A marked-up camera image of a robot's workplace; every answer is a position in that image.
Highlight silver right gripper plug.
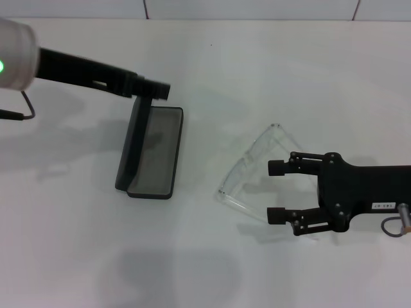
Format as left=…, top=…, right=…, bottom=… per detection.
left=398, top=203, right=411, bottom=234

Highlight grey right gripper cable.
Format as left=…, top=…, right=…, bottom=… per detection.
left=380, top=217, right=406, bottom=238

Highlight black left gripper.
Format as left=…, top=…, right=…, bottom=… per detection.
left=35, top=46, right=171, bottom=101

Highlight clear transparent glasses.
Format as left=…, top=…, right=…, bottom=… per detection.
left=215, top=123, right=322, bottom=241

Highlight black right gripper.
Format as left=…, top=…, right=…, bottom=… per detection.
left=266, top=151, right=411, bottom=237

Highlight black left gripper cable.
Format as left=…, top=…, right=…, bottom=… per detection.
left=0, top=90, right=35, bottom=121

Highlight black glasses case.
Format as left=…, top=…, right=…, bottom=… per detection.
left=114, top=96, right=184, bottom=200

